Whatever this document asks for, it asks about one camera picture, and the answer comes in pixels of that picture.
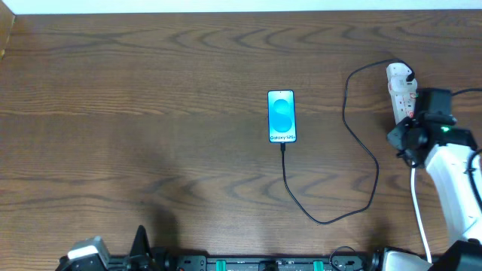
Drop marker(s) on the white USB charger plug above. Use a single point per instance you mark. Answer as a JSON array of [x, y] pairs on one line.
[[401, 78]]

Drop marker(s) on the blue Galaxy smartphone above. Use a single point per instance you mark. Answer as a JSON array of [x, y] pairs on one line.
[[282, 127]]

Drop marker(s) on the white power strip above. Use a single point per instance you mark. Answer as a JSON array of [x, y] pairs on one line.
[[403, 105]]

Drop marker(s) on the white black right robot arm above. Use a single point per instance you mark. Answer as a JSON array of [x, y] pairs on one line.
[[453, 162]]

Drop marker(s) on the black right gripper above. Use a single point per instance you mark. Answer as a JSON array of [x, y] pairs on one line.
[[400, 134]]

